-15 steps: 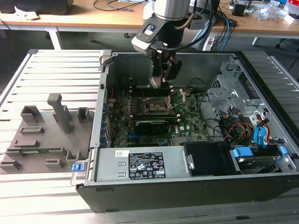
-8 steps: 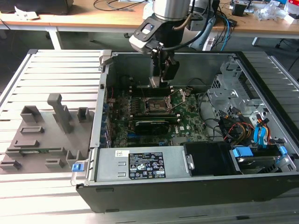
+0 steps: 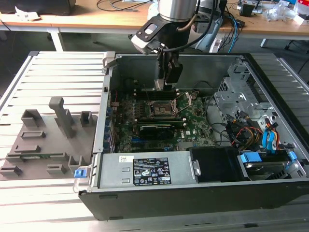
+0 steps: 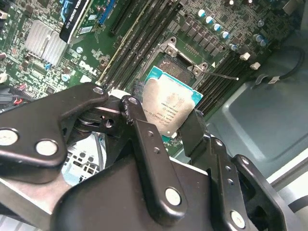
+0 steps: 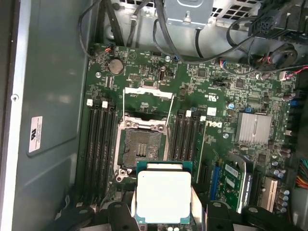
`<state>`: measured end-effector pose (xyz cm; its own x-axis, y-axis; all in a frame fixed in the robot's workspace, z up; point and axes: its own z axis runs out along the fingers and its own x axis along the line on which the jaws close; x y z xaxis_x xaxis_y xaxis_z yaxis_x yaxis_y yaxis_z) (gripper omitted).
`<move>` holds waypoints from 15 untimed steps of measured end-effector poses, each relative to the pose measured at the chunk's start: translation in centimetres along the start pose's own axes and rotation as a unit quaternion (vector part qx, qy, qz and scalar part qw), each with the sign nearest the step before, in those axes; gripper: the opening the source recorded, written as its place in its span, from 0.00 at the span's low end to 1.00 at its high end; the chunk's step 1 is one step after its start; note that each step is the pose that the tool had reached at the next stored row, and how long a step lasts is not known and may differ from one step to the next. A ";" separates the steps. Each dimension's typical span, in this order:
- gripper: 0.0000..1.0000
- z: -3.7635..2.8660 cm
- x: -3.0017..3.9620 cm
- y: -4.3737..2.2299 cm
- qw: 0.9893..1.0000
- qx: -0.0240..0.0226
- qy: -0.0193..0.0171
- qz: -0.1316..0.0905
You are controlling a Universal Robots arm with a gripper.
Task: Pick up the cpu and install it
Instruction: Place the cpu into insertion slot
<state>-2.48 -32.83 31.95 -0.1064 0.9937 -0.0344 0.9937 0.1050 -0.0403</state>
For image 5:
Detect black power connector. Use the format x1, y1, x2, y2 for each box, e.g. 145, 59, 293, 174
249, 13, 272, 37

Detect metal socket cover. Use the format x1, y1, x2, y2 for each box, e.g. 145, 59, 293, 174
119, 87, 174, 132

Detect black graphics card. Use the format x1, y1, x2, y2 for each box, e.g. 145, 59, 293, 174
222, 154, 255, 215

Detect silver chipset heatsink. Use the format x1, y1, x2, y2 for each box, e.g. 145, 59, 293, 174
235, 112, 272, 145

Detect black PC case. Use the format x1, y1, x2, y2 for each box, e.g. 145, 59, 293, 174
0, 0, 308, 231

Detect white certification sticker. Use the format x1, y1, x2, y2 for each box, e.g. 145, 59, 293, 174
28, 116, 43, 154

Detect round black speaker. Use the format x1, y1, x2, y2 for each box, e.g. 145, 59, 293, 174
267, 44, 298, 71

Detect white expansion slot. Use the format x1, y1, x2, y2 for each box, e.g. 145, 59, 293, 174
262, 177, 278, 214

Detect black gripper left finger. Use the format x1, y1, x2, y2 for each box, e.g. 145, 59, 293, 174
76, 192, 140, 231

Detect CPU socket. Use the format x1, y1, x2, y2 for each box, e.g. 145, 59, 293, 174
115, 117, 170, 185

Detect green motherboard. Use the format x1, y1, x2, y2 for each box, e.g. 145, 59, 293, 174
81, 42, 300, 218

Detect silver CPU chip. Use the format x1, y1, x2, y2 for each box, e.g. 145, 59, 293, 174
135, 161, 193, 224

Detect thick flat black cable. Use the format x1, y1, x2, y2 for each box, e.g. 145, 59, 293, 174
105, 0, 126, 46

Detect blue expansion slot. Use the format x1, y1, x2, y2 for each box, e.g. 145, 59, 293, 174
211, 166, 221, 202

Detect silver coin battery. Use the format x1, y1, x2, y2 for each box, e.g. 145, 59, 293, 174
108, 59, 124, 74

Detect short black expansion slot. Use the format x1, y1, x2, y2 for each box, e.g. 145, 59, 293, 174
198, 163, 210, 185

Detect coloured power wires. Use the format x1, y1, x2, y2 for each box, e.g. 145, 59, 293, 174
295, 157, 308, 191

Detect long black expansion slot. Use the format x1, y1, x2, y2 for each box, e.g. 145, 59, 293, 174
252, 168, 263, 205

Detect metal drive cage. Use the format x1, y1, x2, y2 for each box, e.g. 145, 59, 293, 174
113, 0, 263, 27

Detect thin black cable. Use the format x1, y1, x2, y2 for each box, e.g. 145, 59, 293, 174
195, 26, 203, 58
77, 2, 102, 59

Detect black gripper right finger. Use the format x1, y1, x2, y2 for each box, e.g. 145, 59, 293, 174
192, 186, 301, 231

